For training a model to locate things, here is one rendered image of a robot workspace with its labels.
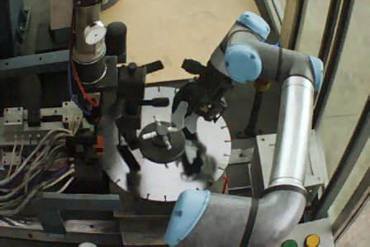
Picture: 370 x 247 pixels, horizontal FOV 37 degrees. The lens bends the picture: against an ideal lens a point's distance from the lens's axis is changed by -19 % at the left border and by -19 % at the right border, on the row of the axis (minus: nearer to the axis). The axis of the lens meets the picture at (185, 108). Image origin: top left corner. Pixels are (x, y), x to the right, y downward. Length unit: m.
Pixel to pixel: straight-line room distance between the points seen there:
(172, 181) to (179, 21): 0.73
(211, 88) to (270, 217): 0.48
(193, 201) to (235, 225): 0.09
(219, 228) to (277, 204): 0.11
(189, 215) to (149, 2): 1.24
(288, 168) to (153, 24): 1.07
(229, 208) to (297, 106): 0.27
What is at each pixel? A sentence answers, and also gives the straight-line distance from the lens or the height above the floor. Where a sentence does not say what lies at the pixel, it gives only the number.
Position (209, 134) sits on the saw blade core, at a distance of 1.60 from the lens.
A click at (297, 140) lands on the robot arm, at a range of 1.17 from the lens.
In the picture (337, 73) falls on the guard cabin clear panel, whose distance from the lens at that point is 1.59.
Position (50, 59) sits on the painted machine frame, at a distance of 1.63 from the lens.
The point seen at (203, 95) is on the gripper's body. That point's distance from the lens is 1.44.
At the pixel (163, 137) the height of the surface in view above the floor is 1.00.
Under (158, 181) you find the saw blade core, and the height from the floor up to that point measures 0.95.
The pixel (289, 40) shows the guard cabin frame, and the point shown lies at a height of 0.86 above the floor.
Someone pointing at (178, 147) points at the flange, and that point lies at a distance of 1.56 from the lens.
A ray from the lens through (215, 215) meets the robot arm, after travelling 1.04.
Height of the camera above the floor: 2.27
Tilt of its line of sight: 54 degrees down
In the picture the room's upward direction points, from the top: 6 degrees clockwise
